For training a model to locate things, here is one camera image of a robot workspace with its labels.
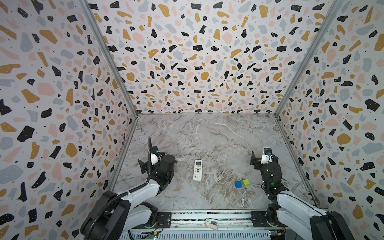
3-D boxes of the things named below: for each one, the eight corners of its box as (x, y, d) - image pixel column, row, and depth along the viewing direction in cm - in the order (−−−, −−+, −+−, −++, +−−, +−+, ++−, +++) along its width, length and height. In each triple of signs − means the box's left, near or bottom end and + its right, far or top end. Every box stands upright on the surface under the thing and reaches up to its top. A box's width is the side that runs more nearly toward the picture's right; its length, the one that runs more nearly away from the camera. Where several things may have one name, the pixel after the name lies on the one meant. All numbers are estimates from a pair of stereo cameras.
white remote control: (193, 180, 89) (193, 179, 87) (193, 161, 97) (193, 159, 95) (202, 180, 89) (202, 179, 87) (202, 161, 97) (202, 159, 95)
